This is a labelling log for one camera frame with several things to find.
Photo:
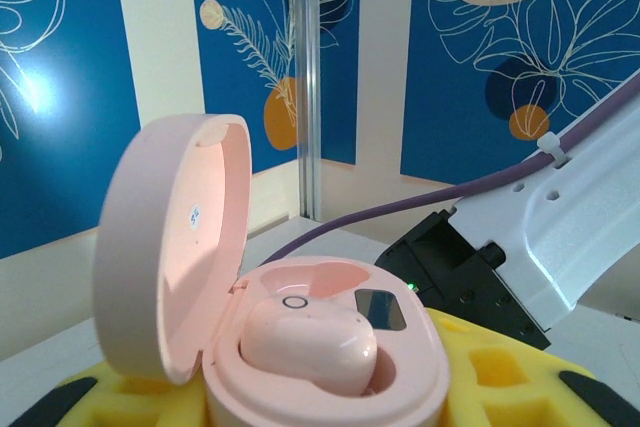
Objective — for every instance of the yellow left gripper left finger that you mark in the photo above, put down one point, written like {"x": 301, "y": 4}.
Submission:
{"x": 185, "y": 402}

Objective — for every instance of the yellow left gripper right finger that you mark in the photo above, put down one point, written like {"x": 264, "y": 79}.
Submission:
{"x": 545, "y": 372}

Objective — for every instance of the pink earbud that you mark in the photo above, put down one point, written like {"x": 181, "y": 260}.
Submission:
{"x": 310, "y": 342}

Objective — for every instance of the pink earbud charging case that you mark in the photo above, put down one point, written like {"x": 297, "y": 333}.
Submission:
{"x": 150, "y": 247}

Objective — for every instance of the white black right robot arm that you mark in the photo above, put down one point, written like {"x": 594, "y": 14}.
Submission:
{"x": 575, "y": 227}

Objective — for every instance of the aluminium frame post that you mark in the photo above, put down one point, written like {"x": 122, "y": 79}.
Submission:
{"x": 307, "y": 72}

